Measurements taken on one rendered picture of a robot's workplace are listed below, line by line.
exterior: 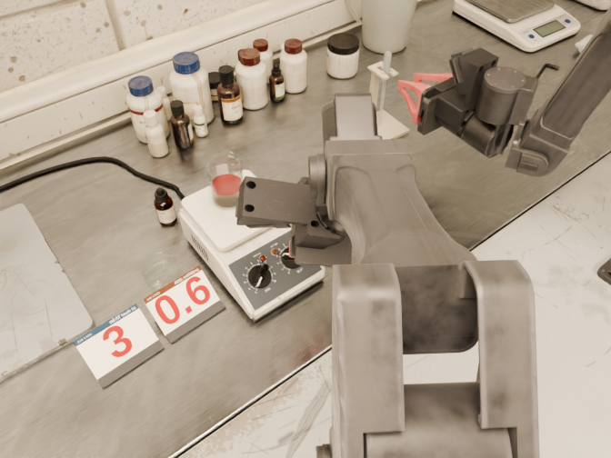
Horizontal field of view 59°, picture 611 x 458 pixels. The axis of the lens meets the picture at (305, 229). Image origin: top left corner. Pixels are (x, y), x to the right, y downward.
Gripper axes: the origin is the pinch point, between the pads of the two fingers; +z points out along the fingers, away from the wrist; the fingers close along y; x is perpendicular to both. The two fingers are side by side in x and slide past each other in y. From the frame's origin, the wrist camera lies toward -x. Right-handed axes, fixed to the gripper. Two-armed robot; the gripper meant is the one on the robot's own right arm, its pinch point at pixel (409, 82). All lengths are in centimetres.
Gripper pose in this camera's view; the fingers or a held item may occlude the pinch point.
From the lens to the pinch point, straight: 95.5
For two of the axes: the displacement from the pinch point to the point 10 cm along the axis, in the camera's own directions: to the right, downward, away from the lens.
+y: -8.2, 4.3, -3.8
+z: -5.8, -6.0, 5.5
